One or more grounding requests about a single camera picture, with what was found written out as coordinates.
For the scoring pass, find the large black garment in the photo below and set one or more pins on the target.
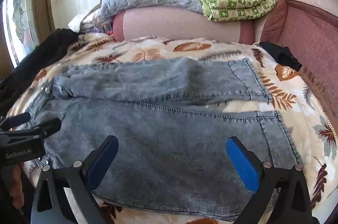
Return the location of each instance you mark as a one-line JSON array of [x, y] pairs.
[[39, 55]]

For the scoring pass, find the pink sofa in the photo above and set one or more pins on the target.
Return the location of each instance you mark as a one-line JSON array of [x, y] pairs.
[[184, 23]]

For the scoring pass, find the stained glass window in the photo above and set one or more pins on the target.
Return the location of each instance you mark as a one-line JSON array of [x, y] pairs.
[[21, 13]]

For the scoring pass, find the small black cloth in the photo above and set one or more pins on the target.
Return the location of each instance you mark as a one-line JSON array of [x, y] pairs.
[[282, 55]]

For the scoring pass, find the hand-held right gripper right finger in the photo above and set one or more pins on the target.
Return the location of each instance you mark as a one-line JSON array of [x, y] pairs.
[[243, 163]]

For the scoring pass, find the white cloth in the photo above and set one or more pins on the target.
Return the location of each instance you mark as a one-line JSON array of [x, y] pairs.
[[79, 22]]

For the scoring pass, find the person's left hand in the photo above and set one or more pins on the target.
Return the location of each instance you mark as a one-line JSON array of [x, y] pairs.
[[16, 187]]

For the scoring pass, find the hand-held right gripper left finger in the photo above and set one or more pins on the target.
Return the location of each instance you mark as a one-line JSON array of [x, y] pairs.
[[103, 162]]

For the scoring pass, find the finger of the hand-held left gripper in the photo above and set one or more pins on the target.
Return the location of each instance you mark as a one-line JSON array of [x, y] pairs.
[[18, 118], [47, 125]]

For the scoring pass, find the light blue denim pants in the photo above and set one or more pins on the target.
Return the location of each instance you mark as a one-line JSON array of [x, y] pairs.
[[158, 134]]

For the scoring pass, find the cream leaf print blanket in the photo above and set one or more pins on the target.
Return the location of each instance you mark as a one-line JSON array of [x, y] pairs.
[[290, 97]]

